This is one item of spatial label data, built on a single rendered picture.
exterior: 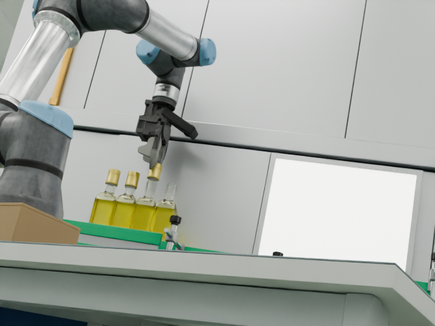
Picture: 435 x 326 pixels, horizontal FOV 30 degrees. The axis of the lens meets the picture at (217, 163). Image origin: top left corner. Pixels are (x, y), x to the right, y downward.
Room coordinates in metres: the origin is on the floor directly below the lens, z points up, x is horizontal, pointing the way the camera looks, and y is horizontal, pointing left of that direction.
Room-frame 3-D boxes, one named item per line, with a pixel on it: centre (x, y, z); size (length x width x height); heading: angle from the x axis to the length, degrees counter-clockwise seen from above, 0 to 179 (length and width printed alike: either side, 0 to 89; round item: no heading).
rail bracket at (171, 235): (2.00, 0.07, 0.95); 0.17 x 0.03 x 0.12; 166
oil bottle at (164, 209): (2.13, 0.11, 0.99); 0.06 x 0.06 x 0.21; 77
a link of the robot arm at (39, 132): (1.55, 0.36, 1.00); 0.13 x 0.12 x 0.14; 61
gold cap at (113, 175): (2.18, 0.28, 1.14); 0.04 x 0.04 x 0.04
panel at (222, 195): (2.21, -0.13, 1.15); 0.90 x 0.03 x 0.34; 76
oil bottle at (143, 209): (2.15, 0.17, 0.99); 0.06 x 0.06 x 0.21; 76
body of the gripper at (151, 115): (2.16, 0.19, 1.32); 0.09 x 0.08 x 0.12; 76
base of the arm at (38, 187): (1.55, 0.35, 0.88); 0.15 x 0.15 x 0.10
